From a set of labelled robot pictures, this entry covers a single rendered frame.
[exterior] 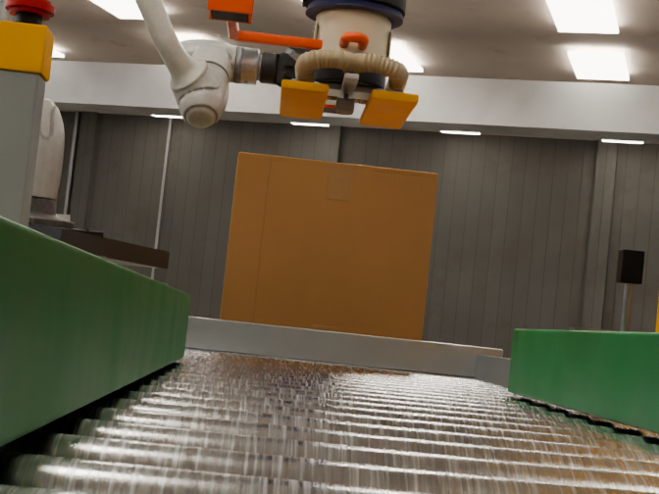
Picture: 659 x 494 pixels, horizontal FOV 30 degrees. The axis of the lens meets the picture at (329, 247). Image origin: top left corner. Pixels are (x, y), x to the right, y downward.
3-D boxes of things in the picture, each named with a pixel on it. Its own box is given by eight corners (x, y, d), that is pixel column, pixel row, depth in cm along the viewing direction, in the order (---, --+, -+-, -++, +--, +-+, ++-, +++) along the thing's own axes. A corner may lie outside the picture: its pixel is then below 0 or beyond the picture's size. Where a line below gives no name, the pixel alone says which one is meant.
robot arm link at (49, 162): (4, 192, 251) (18, 86, 252) (-38, 188, 265) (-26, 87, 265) (73, 202, 263) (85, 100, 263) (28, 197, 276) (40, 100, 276)
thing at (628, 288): (634, 375, 162) (645, 250, 163) (610, 373, 161) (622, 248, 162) (629, 375, 164) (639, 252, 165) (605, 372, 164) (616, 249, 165)
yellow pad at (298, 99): (329, 93, 257) (330, 70, 257) (280, 87, 256) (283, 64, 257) (321, 121, 291) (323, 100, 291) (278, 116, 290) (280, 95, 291)
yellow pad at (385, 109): (418, 103, 258) (421, 79, 258) (371, 98, 257) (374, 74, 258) (400, 129, 292) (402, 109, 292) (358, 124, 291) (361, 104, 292)
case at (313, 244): (418, 374, 242) (438, 172, 244) (215, 353, 240) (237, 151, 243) (391, 364, 301) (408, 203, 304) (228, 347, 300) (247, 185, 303)
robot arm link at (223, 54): (236, 71, 307) (231, 101, 298) (175, 64, 307) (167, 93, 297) (239, 33, 300) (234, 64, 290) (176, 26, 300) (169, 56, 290)
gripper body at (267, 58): (261, 53, 304) (298, 58, 305) (257, 87, 304) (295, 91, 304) (261, 46, 297) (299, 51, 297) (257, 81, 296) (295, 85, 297)
